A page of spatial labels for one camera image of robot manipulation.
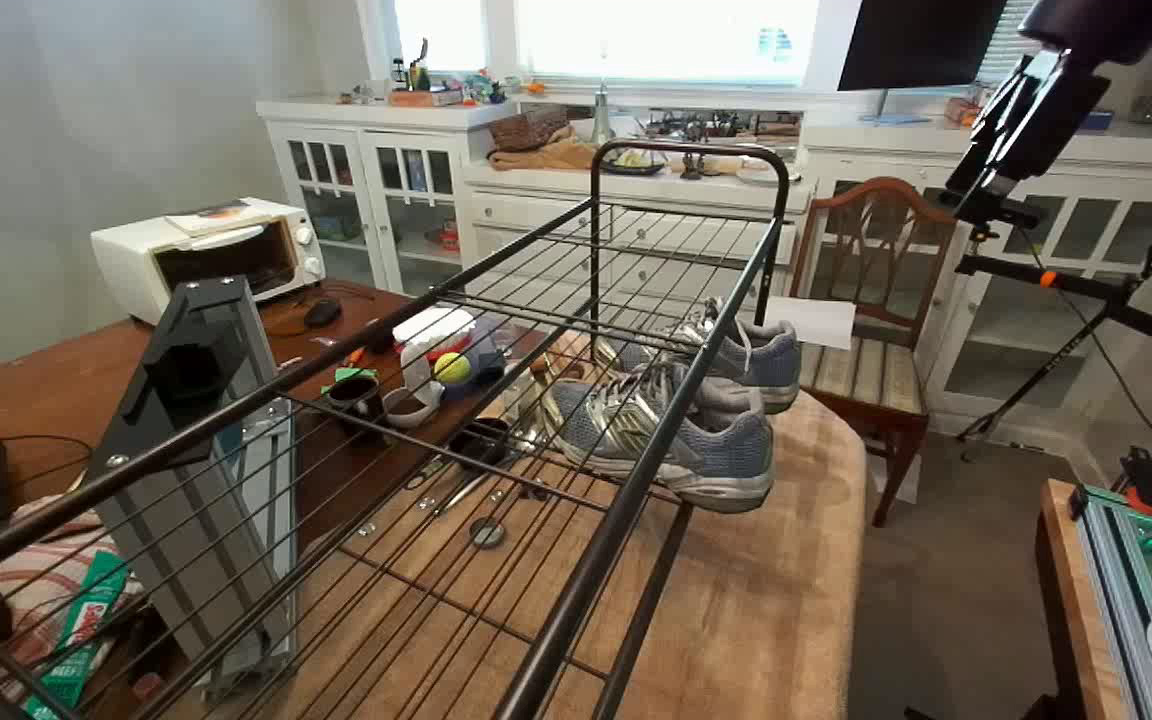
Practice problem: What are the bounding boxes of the white built-in cabinet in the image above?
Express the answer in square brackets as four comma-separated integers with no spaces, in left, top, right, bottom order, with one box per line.
[251,93,1152,445]

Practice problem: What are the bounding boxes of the black metal shoe rack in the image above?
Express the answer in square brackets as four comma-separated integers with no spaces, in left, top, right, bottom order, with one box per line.
[0,174,786,720]

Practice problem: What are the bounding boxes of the white toaster oven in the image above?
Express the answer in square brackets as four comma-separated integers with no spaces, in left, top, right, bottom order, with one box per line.
[91,195,324,324]

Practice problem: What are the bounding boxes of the black computer mouse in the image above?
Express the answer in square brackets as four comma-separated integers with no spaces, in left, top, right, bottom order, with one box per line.
[302,294,342,329]

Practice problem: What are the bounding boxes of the wooden dining table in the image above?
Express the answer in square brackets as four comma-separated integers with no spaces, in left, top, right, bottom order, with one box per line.
[0,274,526,671]

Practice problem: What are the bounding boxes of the green white box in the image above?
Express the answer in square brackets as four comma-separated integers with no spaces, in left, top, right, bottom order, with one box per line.
[22,550,128,720]

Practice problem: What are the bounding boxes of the blue grey sneaker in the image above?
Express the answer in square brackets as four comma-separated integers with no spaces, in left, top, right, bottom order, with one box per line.
[544,364,772,513]
[608,301,799,410]

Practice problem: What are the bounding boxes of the beige tablecloth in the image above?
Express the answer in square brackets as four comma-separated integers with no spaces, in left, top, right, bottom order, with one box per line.
[210,395,867,720]

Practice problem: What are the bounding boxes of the black monitor screen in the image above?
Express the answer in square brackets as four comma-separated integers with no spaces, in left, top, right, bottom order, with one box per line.
[839,0,1007,93]

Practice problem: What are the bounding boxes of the yellow green ball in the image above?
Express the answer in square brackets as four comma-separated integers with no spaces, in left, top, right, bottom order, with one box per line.
[432,351,473,386]

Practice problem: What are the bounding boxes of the wooden chair striped seat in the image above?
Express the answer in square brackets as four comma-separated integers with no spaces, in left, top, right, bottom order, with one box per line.
[790,174,956,525]

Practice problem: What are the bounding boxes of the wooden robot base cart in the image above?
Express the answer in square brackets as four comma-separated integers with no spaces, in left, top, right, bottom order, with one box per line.
[1036,478,1152,720]

